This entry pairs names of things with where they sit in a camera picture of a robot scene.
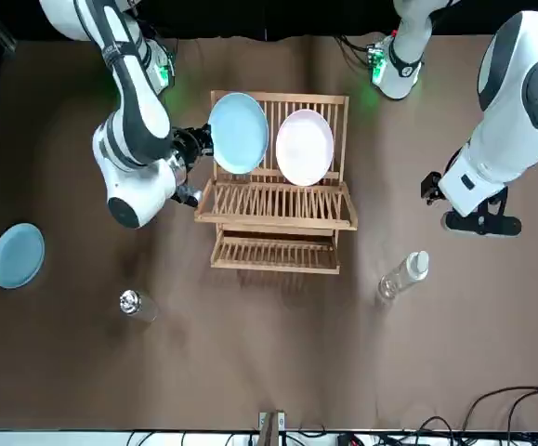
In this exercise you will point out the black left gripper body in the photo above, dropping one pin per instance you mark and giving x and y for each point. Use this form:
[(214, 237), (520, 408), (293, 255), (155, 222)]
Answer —
[(503, 204)]

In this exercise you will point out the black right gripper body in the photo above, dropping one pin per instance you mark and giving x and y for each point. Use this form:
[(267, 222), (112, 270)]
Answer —
[(187, 144)]

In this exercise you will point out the blue plate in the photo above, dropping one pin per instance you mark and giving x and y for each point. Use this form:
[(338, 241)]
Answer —
[(17, 255), (238, 132)]

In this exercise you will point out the pale pink plate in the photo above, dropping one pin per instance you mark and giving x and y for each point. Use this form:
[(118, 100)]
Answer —
[(305, 148)]

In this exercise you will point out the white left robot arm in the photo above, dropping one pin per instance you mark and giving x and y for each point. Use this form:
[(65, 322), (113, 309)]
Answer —
[(505, 116)]

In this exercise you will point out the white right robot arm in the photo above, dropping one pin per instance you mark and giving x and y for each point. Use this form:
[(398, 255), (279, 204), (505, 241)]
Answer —
[(134, 107)]

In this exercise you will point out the wooden dish rack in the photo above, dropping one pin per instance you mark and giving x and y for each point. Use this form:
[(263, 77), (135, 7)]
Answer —
[(273, 224)]

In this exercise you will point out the clear bottle white cap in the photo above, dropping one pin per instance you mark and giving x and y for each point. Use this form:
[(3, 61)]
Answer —
[(418, 265)]

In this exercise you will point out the clear bottle silver cap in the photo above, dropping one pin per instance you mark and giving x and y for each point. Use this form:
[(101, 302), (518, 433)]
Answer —
[(129, 302)]

